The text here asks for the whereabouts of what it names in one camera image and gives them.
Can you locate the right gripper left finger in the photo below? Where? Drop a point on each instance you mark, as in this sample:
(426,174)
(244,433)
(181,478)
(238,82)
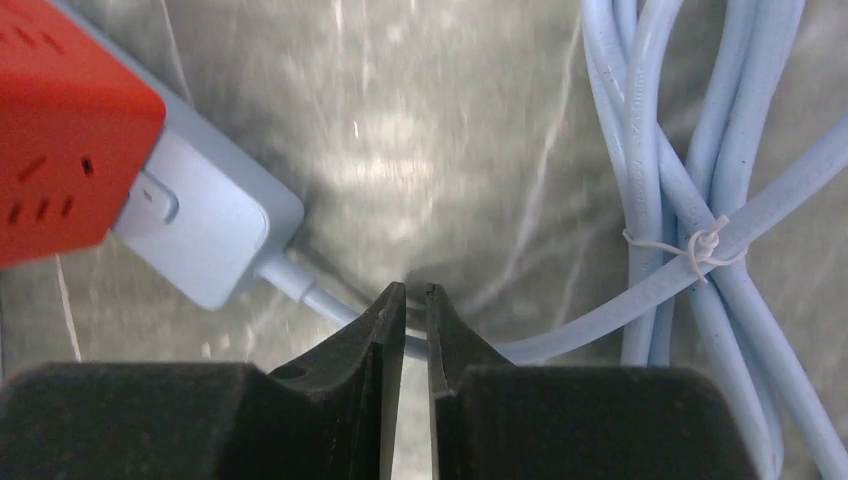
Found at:
(328,414)

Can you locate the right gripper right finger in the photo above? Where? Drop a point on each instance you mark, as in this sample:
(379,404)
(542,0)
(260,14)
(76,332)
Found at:
(492,419)

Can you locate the light blue power strip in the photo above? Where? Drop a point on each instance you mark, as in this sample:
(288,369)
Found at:
(201,212)

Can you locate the red cube socket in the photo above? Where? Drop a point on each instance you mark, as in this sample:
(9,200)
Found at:
(77,126)

